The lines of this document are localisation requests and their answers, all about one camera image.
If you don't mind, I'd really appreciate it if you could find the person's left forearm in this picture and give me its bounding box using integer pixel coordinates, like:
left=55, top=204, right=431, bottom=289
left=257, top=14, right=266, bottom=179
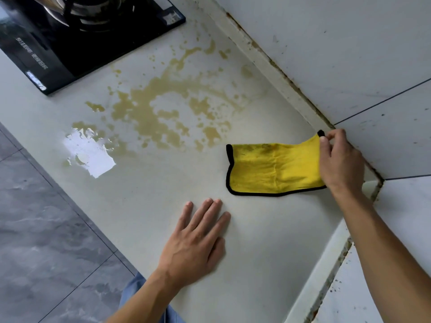
left=106, top=270, right=184, bottom=323

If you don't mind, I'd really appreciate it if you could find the person's right forearm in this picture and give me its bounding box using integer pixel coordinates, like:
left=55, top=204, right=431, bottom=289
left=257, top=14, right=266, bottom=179
left=332, top=186, right=431, bottom=323

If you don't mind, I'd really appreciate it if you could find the brown liquid spill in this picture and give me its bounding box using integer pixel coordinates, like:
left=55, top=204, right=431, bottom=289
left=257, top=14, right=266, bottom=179
left=62, top=39, right=257, bottom=179

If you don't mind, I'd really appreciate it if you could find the black glass gas stove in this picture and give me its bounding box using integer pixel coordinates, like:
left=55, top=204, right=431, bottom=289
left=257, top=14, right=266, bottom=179
left=0, top=0, right=186, bottom=96

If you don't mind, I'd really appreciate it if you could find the person's right hand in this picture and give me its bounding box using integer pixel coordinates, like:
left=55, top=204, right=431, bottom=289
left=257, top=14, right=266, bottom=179
left=319, top=129, right=366, bottom=198

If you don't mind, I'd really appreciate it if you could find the metal stove burner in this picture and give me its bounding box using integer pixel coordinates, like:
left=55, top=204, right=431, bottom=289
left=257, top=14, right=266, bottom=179
left=30, top=0, right=135, bottom=33

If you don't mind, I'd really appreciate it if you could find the person's left hand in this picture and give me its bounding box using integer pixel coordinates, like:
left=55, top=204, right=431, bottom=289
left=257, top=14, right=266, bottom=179
left=158, top=198, right=232, bottom=290

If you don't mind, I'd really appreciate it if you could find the yellow black-edged cleaning cloth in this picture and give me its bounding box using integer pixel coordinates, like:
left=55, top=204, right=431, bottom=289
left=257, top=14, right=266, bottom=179
left=226, top=130, right=327, bottom=197

